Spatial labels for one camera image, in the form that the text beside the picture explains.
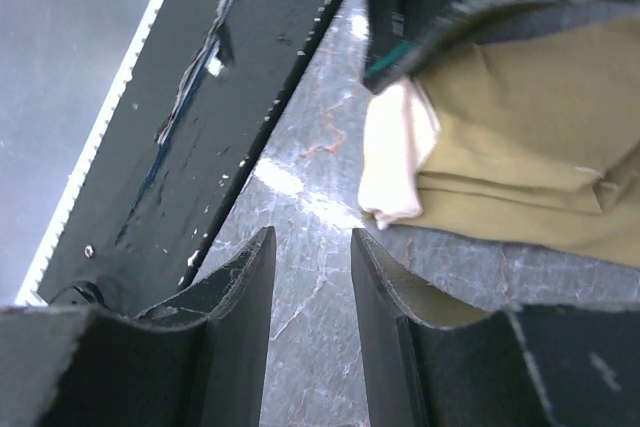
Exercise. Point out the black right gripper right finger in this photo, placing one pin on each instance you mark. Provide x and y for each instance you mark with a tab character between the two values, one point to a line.
430	359

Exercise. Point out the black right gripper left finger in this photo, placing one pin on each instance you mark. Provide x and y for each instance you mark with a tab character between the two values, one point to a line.
196	359

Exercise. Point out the olive green white-band underwear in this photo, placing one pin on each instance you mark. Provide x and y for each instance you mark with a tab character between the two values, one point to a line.
530	141

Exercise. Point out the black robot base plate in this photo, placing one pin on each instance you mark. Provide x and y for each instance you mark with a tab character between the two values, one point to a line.
209	86

